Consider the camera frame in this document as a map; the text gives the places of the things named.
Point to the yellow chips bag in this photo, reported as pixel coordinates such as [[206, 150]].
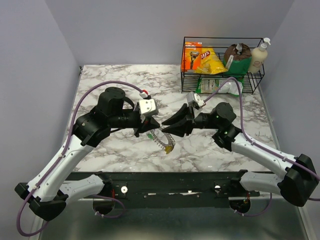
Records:
[[210, 64]]

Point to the yellow key tag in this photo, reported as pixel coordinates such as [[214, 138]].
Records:
[[168, 149]]

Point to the brown and green bag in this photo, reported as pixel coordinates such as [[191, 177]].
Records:
[[237, 59]]

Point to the orange razor package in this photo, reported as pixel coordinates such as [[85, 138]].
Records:
[[192, 59]]

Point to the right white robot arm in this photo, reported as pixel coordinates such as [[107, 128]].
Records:
[[292, 177]]

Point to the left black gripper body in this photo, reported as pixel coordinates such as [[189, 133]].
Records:
[[137, 121]]

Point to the cream pump lotion bottle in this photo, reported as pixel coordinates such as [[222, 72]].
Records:
[[259, 55]]

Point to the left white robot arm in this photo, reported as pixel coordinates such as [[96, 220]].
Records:
[[47, 194]]

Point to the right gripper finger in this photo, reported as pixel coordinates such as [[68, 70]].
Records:
[[177, 129], [181, 118]]

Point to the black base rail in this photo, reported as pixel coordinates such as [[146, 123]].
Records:
[[163, 190]]

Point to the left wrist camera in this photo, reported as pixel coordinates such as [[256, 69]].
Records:
[[148, 107]]

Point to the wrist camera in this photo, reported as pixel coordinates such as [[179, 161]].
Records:
[[194, 100], [148, 107]]

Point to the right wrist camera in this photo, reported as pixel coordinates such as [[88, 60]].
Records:
[[194, 100]]

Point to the round metal keyring disc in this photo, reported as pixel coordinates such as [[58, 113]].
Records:
[[162, 139]]

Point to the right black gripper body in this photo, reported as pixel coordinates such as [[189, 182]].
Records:
[[192, 122]]

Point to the black wire basket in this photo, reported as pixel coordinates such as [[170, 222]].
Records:
[[250, 81]]

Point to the green white snack bag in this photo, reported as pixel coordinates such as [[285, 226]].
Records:
[[218, 86]]

